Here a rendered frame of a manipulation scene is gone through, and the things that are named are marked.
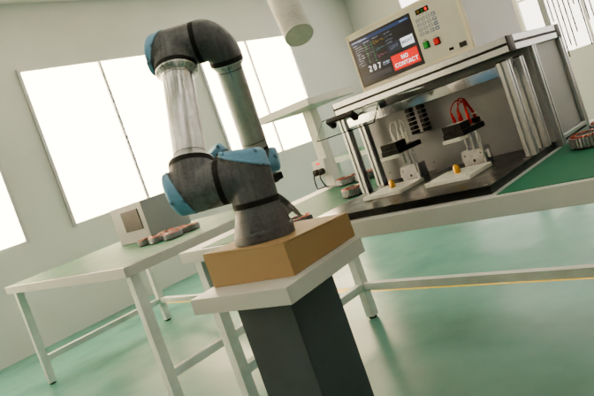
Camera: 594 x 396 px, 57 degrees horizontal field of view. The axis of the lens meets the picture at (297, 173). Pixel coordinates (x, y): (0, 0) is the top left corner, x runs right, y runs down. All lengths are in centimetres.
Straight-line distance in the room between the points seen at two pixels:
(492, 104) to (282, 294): 102
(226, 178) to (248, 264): 21
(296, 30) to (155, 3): 441
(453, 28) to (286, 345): 105
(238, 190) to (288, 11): 186
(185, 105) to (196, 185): 23
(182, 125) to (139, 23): 563
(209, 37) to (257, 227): 54
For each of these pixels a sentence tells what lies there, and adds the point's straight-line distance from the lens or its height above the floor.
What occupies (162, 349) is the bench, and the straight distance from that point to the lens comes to 282.
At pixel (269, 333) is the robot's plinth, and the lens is 137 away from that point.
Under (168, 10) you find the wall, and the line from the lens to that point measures 733.
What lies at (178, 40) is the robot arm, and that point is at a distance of 155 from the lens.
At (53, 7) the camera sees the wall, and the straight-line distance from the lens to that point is 664.
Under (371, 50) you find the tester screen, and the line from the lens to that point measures 195.
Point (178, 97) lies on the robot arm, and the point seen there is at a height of 123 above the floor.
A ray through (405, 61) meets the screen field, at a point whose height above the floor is 116.
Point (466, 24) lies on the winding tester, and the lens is 177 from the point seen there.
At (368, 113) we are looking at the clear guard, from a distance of 167.
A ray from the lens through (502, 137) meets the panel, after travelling 191.
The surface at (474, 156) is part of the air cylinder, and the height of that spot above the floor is 80.
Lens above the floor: 102
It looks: 3 degrees down
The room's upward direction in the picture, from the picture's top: 19 degrees counter-clockwise
